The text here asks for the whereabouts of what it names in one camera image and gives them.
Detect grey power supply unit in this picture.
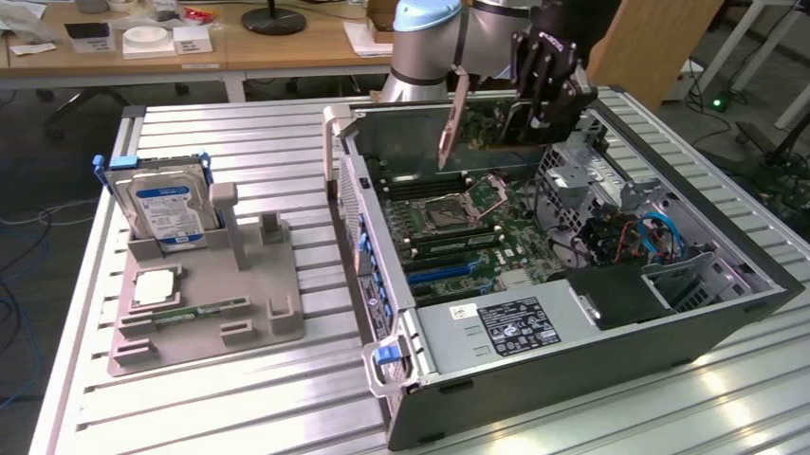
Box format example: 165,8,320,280
413,279,602,376

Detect blue expansion slot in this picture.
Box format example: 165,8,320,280
405,263,483,286

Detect wooden desk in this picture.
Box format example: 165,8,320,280
0,0,571,91

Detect black plastic shroud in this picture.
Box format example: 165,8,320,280
566,263,675,331

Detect green RAM stick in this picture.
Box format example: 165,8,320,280
153,302,225,326

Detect hard disk in blue caddy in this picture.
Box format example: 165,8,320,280
92,152,220,252

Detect open black PC case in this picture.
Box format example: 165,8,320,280
321,91,806,452

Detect plain white box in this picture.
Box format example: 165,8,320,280
171,25,213,55

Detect brown cardboard box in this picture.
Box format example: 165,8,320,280
365,0,401,32

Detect green motherboard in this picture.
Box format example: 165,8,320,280
363,155,571,309

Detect white desk frame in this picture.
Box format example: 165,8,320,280
694,0,810,130

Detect wooden cabinet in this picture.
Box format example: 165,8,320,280
582,0,726,111

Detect blue wire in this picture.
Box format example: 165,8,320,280
636,212,688,262

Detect black labelled RAM stick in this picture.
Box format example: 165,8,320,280
412,231,500,258

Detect stack of white papers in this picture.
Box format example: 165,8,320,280
343,21,397,59

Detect metal disk bay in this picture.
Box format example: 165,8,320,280
536,139,634,225

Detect white power box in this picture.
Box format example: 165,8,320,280
663,69,704,103

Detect metal socket cover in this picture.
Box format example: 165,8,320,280
464,173,511,215

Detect black chair base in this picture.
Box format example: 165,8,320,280
36,83,191,139

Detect white box with black top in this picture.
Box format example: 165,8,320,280
62,22,117,55

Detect black lamp base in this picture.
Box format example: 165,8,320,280
240,0,308,37

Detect graphics card with metal bracket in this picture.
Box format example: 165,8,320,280
436,65,571,173

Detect CPU socket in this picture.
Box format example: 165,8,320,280
421,193,473,229

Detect white round dish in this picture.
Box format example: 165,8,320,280
120,26,176,61

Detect blue floor cable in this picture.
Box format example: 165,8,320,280
0,198,96,410

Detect silver CPU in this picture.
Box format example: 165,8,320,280
134,270,183,306

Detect grey parts rack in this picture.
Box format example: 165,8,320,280
108,182,309,378

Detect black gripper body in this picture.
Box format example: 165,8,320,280
528,0,626,67

